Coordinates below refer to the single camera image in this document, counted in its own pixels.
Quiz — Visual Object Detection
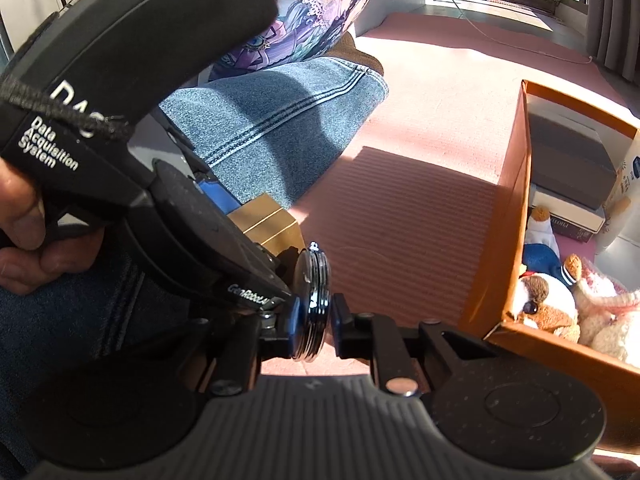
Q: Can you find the black round compact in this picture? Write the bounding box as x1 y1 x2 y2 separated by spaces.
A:
290 242 331 362

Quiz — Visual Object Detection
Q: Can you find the gold cardboard box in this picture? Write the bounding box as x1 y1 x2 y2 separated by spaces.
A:
228 193 306 256

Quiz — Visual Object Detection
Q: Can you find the orange cardboard box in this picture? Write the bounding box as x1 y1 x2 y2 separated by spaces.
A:
457 80 639 454

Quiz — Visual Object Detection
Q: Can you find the brown bear plush blue outfit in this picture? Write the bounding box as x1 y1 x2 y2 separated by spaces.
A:
506 207 582 342

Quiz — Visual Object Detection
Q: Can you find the pink wallet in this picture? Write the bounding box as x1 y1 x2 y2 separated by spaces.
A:
551 217 596 261

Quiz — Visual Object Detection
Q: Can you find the grey book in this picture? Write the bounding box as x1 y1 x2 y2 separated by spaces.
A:
529 184 605 233

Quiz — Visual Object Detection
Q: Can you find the white dog plush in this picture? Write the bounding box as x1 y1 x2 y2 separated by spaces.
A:
573 258 639 367

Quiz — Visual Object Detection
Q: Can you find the white lotion tube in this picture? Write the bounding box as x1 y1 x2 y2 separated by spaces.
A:
594 133 639 254

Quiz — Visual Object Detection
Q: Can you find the person left hand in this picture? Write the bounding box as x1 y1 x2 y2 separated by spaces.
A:
1 162 103 296

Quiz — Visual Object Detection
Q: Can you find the pink floor mat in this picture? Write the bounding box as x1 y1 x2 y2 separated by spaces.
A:
292 13 639 380

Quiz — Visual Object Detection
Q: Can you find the anime print pillow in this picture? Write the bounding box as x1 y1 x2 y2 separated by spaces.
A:
209 0 369 80

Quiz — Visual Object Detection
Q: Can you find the brown sock foot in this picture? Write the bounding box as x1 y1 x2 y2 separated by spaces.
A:
326 32 384 76

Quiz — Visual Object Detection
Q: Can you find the grey curtain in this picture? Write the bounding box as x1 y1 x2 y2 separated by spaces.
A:
586 0 639 84

